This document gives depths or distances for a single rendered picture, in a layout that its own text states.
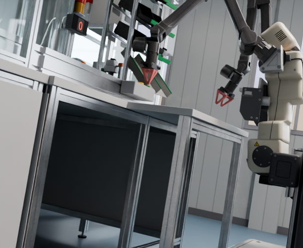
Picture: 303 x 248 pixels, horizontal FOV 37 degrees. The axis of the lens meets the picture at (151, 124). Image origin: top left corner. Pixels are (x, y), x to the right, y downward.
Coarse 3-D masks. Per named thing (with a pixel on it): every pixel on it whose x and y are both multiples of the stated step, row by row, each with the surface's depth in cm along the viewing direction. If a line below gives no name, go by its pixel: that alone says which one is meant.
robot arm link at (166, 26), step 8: (192, 0) 221; (200, 0) 222; (184, 8) 219; (192, 8) 221; (168, 16) 219; (176, 16) 218; (184, 16) 220; (160, 24) 216; (168, 24) 216; (176, 24) 219; (160, 32) 214; (168, 32) 219; (160, 40) 218
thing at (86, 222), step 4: (80, 220) 310; (84, 220) 309; (88, 220) 312; (80, 224) 310; (84, 224) 309; (88, 224) 312; (80, 228) 310; (84, 228) 308; (80, 236) 308; (84, 236) 309
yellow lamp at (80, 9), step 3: (75, 3) 212; (78, 3) 212; (81, 3) 212; (75, 6) 212; (78, 6) 212; (81, 6) 212; (84, 6) 214; (75, 9) 212; (78, 9) 212; (81, 9) 212; (81, 12) 212
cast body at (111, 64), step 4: (108, 60) 223; (112, 60) 222; (108, 64) 223; (112, 64) 222; (116, 64) 224; (104, 68) 224; (108, 68) 223; (112, 68) 222; (116, 68) 223; (116, 72) 223
